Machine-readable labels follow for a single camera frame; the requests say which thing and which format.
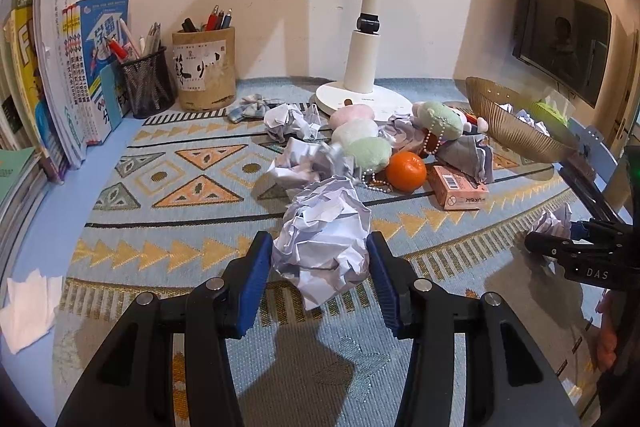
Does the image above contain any green plush toy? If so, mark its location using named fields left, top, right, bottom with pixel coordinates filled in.
left=411, top=101, right=467, bottom=142

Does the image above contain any green tissue pack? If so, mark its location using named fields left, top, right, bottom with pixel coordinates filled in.
left=530, top=89, right=576, bottom=128

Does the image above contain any gold ribbed bowl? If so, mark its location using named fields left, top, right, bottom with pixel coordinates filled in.
left=465, top=77, right=582, bottom=164

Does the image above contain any white and red plush toy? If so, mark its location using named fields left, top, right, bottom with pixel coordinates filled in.
left=450, top=106, right=491, bottom=136

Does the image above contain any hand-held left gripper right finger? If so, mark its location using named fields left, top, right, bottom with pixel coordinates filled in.
left=366, top=231, right=583, bottom=427

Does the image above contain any checkered fabric bow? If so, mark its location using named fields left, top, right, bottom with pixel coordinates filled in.
left=225, top=94, right=280, bottom=124

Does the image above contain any white desk lamp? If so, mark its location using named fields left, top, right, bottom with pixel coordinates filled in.
left=315, top=0, right=419, bottom=118

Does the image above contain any white paper tissue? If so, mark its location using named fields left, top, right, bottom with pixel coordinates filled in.
left=0, top=271, right=64, bottom=356

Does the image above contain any orange fruit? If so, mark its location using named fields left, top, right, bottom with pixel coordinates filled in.
left=386, top=151, right=428, bottom=192

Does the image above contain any person's right hand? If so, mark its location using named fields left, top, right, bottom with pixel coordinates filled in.
left=595, top=291, right=622, bottom=373

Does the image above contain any large paper ball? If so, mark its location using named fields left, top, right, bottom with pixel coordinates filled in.
left=271, top=177, right=373, bottom=312

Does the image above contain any three-colour dango plush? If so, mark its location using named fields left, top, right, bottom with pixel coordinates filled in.
left=327, top=103, right=394, bottom=172

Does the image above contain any bamboo pen holder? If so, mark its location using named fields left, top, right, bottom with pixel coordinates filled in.
left=172, top=27, right=237, bottom=112

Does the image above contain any small paper ball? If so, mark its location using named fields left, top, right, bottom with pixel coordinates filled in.
left=531, top=202, right=574, bottom=259

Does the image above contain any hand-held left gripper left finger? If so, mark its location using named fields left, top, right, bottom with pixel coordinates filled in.
left=55, top=231, right=274, bottom=427

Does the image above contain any pearl bead necklace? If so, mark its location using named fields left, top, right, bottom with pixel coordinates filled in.
left=421, top=126, right=447, bottom=158

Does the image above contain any black metal bar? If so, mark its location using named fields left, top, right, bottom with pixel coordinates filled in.
left=555, top=154, right=625, bottom=224

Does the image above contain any row of upright books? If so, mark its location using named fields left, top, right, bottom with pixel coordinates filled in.
left=0, top=0, right=132, bottom=188

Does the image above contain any small pink cardboard box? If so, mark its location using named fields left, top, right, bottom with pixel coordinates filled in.
left=428, top=164, right=485, bottom=210

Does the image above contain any black wall television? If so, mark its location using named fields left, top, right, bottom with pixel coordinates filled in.
left=512, top=0, right=613, bottom=108

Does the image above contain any patterned woven mat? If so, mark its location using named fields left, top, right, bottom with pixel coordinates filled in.
left=52, top=77, right=603, bottom=427

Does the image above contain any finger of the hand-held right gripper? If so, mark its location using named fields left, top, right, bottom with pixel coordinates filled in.
left=570, top=219, right=627, bottom=241
left=524, top=230, right=582, bottom=261

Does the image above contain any bunch of coloured pens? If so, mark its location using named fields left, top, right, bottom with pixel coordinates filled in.
left=181, top=5, right=234, bottom=32

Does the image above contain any black mesh pen holder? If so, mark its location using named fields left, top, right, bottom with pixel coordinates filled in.
left=117, top=46, right=177, bottom=120

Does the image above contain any bunch of pens and pencils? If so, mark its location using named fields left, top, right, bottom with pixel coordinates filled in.
left=102, top=19, right=163, bottom=64

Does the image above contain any stack of flat books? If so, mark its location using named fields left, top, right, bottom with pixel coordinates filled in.
left=0, top=147, right=52, bottom=253

